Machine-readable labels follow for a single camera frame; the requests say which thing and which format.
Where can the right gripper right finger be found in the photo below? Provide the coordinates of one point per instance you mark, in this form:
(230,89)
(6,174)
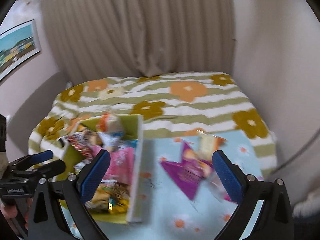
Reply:
(275,217)

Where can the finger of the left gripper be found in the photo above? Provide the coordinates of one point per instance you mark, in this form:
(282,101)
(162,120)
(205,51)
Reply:
(28,161)
(45,169)

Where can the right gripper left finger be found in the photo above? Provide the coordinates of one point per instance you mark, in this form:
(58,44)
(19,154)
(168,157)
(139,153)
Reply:
(47,221)

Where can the pink striped snack bag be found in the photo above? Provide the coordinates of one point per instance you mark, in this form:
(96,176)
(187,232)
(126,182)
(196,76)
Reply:
(121,166)

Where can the purple potato chips bag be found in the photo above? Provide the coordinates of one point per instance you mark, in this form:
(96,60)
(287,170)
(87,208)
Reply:
(189,172)

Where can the orange cream snack bag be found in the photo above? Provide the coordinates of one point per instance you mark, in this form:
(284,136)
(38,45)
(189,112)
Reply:
(208,144)

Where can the potato chips bag yellow grey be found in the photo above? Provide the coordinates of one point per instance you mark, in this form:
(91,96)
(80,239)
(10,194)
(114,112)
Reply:
(111,198)

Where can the person left hand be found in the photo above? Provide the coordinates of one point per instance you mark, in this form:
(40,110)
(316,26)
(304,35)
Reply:
(10,212)

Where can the grey padded headboard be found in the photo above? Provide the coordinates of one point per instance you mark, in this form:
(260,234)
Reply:
(31,112)

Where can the green cardboard box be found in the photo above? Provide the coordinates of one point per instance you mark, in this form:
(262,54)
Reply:
(133,128)

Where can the blue daisy tablecloth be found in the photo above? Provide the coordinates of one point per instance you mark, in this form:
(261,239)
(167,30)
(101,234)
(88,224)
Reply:
(162,210)

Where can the framed houses picture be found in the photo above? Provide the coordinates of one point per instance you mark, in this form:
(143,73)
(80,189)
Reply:
(18,44)

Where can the floral striped bed blanket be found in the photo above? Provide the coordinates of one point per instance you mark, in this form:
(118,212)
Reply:
(172,105)

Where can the beige curtain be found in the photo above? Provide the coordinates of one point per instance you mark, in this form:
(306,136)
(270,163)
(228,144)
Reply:
(92,39)

